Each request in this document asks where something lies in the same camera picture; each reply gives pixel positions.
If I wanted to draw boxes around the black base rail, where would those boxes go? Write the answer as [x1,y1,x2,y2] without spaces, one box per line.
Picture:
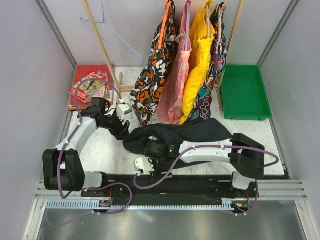
[82,172,261,206]

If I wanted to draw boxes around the wooden clothes rack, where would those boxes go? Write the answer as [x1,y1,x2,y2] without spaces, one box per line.
[82,0,245,109]

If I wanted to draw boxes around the blue wire hanger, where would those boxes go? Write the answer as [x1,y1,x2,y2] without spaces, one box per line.
[79,0,145,63]

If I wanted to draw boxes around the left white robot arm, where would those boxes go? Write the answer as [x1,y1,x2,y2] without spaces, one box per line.
[42,97,132,197]

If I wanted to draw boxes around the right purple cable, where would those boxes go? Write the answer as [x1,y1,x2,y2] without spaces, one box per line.
[133,144,280,189]

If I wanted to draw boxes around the large red book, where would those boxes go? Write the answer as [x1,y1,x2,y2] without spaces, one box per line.
[69,64,114,107]

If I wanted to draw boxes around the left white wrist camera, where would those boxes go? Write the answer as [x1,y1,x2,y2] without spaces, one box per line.
[116,103,133,123]

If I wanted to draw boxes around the comic print shorts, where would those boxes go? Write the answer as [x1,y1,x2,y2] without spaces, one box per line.
[184,2,228,124]

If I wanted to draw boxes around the wooden hanger under yellow shorts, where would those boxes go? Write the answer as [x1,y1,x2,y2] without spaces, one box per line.
[205,0,216,39]

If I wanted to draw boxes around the pink illustrated book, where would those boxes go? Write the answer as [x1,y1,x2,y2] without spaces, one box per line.
[92,73,112,101]

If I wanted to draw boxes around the purple cable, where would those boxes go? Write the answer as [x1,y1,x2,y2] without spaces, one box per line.
[46,79,125,227]
[133,144,280,189]

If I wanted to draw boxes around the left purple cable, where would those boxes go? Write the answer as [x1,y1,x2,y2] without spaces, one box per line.
[46,79,125,227]

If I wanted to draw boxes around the green plastic tray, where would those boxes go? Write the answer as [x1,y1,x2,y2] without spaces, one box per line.
[221,64,272,121]

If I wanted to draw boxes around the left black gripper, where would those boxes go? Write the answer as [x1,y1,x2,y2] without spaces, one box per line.
[99,108,131,141]

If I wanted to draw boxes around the pink patterned shorts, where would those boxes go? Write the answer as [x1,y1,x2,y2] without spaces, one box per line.
[156,1,192,125]

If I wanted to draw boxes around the colourful paperback book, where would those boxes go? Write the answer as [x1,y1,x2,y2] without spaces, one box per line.
[69,71,108,104]

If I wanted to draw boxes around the wooden hanger under comic shorts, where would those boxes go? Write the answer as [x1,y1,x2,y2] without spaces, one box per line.
[218,0,227,43]

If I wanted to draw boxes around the grey slotted cable duct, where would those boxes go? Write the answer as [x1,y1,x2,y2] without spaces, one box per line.
[45,199,239,211]

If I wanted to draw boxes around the camouflage orange black shorts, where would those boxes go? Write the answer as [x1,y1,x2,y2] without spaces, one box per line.
[130,2,178,126]

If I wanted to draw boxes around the dark navy shorts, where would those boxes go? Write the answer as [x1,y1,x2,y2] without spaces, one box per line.
[123,118,233,155]

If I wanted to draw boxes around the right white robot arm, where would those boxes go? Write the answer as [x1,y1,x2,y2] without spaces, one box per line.
[144,133,265,197]

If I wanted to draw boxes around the orange plastic hanger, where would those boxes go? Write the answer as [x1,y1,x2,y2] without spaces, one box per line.
[158,0,174,49]

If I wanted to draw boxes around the orange thin book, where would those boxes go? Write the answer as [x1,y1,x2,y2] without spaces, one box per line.
[69,104,89,111]

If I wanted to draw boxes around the yellow shorts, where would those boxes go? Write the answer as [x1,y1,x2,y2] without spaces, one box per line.
[179,0,214,125]

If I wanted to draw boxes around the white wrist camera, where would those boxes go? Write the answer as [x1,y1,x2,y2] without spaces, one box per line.
[116,103,133,123]
[133,157,155,176]

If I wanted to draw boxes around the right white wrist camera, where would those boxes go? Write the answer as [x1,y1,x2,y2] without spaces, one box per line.
[133,157,155,176]

